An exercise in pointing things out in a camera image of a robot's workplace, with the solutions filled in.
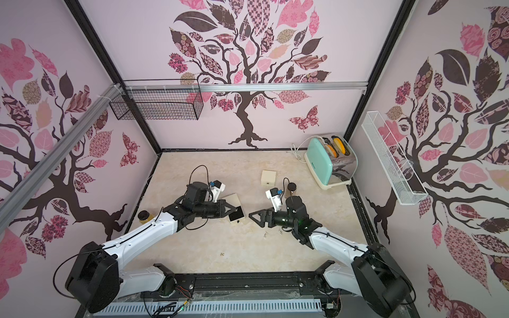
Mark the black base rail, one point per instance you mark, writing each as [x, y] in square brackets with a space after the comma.
[254, 283]

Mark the small cream square box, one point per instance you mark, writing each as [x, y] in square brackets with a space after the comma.
[268, 178]

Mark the brown spice jar black lid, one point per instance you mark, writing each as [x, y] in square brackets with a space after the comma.
[291, 188]

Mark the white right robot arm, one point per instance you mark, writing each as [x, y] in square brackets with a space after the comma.
[358, 266]

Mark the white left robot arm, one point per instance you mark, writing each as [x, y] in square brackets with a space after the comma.
[98, 276]

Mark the black corner frame post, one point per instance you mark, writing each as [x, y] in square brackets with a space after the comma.
[77, 11]

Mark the mint green toaster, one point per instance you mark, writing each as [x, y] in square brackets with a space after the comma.
[331, 161]

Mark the black wire basket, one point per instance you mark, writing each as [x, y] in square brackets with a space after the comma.
[181, 102]

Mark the aluminium rail back wall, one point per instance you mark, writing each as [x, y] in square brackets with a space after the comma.
[321, 86]

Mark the white wire shelf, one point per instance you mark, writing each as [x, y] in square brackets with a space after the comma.
[397, 166]

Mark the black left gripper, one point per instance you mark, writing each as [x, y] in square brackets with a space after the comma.
[221, 205]

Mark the aluminium rail wall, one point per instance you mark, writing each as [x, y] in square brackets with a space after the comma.
[321, 86]
[20, 196]

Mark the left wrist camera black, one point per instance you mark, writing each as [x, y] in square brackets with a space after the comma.
[216, 188]

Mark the black right corner post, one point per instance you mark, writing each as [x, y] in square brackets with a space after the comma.
[394, 33]

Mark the aluminium rail left wall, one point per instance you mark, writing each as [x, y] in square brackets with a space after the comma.
[20, 196]

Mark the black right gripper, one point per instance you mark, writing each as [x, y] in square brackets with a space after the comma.
[270, 218]

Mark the white slotted cable duct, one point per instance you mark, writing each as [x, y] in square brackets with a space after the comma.
[145, 309]

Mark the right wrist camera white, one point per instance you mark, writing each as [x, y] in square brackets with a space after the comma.
[275, 196]

